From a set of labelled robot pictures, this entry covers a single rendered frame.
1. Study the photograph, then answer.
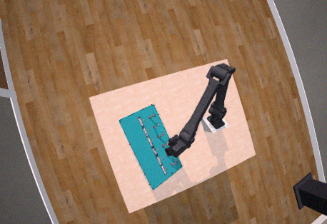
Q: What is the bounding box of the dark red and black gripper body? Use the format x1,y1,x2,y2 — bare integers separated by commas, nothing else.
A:
168,134,178,145

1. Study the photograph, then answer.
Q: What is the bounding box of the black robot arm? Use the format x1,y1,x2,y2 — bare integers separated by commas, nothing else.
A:
165,63,236,158

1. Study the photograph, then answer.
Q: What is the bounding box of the teal control panel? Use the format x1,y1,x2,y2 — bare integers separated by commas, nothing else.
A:
119,104,183,190

